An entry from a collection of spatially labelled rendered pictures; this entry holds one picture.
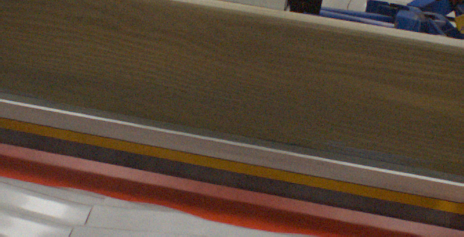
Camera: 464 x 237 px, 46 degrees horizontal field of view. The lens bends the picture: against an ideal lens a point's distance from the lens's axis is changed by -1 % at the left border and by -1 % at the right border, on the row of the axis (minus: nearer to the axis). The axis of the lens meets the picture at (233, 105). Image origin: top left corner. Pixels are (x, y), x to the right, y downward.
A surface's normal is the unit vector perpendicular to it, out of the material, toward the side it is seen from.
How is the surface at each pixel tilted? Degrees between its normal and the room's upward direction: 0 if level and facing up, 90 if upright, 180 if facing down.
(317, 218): 0
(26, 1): 90
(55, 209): 33
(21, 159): 0
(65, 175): 0
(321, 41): 90
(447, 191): 90
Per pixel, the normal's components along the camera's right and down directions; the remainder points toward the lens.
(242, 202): 0.14, -0.96
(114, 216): 0.18, -0.65
